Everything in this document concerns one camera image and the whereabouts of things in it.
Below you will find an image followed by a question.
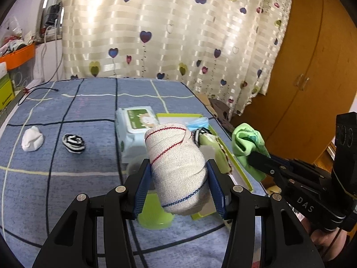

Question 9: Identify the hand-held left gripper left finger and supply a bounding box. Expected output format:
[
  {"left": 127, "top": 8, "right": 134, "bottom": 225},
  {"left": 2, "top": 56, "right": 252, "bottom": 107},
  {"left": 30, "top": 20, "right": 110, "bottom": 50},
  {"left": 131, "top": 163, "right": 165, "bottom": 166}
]
[{"left": 32, "top": 159, "right": 152, "bottom": 268}]

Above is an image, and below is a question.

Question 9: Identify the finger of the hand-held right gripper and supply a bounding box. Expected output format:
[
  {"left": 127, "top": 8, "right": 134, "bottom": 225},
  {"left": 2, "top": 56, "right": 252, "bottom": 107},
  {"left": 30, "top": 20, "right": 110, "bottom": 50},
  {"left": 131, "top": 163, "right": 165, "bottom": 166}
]
[{"left": 248, "top": 150, "right": 296, "bottom": 186}]

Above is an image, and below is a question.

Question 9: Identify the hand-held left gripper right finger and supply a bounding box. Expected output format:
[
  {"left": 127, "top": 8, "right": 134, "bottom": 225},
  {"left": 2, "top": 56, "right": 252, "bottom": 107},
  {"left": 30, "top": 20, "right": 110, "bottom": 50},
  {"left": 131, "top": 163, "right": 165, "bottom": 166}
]
[{"left": 207, "top": 159, "right": 325, "bottom": 268}]

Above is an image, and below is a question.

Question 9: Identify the light green sock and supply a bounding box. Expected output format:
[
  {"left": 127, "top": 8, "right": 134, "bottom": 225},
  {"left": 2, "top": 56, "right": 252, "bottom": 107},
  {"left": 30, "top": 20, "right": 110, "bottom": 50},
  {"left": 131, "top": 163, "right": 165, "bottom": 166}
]
[{"left": 231, "top": 123, "right": 271, "bottom": 182}]

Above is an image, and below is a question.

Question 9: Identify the green rimmed white tray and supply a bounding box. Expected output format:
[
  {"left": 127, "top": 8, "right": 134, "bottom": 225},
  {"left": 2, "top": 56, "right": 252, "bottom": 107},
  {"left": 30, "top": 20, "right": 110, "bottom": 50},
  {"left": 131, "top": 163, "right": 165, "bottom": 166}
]
[{"left": 156, "top": 113, "right": 255, "bottom": 222}]

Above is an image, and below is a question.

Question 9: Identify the green sock with red trim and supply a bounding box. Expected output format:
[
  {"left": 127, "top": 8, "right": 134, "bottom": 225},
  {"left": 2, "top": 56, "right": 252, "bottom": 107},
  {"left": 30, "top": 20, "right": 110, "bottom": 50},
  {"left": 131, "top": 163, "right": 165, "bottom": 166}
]
[{"left": 199, "top": 134, "right": 234, "bottom": 175}]

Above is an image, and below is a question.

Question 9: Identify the cream sock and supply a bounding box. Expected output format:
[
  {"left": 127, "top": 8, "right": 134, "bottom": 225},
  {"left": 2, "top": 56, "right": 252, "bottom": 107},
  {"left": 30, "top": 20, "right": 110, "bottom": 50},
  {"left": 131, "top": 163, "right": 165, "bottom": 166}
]
[{"left": 144, "top": 121, "right": 209, "bottom": 216}]

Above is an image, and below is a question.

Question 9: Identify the small striped sock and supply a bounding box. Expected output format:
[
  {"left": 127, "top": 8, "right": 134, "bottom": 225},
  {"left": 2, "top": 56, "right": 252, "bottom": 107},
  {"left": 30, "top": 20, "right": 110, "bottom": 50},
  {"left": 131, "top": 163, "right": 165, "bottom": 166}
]
[{"left": 195, "top": 128, "right": 210, "bottom": 146}]

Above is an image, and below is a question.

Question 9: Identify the black and white striped sock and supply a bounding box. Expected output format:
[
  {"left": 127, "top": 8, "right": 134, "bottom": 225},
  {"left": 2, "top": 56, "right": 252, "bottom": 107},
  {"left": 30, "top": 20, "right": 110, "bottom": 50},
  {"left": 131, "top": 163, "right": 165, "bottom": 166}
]
[{"left": 62, "top": 134, "right": 87, "bottom": 155}]

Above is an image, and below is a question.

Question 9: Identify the person's right hand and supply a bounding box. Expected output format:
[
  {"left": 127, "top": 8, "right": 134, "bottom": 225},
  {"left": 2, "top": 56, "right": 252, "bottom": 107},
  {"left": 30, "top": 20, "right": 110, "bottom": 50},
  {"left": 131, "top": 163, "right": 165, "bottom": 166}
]
[{"left": 303, "top": 218, "right": 348, "bottom": 261}]

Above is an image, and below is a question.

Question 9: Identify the green plastic cup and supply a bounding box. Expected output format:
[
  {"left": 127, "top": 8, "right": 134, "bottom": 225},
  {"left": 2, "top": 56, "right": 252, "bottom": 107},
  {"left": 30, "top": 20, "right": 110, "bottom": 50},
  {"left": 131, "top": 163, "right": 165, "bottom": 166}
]
[{"left": 136, "top": 188, "right": 176, "bottom": 230}]

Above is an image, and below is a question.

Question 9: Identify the wet wipes pack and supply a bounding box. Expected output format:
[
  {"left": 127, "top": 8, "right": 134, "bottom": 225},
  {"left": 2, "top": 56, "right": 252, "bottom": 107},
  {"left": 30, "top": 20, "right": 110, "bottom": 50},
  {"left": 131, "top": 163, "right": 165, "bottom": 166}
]
[{"left": 115, "top": 106, "right": 160, "bottom": 163}]

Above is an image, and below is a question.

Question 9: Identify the blue face mask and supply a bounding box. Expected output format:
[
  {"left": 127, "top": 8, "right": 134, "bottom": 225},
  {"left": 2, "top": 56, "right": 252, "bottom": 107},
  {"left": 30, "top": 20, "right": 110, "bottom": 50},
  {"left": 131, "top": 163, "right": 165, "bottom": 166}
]
[{"left": 186, "top": 117, "right": 209, "bottom": 131}]

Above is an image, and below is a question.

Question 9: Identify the blue plaid blanket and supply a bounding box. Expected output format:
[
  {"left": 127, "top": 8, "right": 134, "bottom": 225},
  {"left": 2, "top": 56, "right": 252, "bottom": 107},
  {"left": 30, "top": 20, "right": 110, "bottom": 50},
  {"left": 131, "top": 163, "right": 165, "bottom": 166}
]
[{"left": 0, "top": 77, "right": 275, "bottom": 268}]

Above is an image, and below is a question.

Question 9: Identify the wooden wardrobe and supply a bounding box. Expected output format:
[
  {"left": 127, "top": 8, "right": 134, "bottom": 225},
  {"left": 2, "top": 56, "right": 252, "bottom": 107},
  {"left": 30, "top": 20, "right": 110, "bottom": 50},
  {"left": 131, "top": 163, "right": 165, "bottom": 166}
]
[{"left": 237, "top": 0, "right": 357, "bottom": 174}]

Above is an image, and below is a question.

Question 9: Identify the heart print curtain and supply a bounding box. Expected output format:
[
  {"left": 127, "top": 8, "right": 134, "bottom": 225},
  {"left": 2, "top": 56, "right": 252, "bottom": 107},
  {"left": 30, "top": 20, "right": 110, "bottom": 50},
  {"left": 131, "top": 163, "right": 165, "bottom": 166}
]
[{"left": 59, "top": 0, "right": 293, "bottom": 115}]

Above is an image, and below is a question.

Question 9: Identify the green cardboard box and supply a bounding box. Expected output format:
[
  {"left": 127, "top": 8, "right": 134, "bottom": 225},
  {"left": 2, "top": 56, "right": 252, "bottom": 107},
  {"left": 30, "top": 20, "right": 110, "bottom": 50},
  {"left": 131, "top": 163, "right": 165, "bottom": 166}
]
[{"left": 0, "top": 74, "right": 15, "bottom": 110}]

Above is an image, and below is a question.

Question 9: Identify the orange box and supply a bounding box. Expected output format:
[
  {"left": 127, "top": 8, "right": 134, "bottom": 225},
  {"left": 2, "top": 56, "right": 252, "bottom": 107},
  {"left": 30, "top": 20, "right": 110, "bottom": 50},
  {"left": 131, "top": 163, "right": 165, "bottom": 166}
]
[{"left": 0, "top": 43, "right": 36, "bottom": 71}]

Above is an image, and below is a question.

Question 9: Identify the black cable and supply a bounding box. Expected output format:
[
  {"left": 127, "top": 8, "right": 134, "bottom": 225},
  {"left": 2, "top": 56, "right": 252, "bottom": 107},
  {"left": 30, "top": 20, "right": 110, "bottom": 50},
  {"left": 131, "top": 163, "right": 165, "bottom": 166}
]
[{"left": 25, "top": 87, "right": 60, "bottom": 93}]

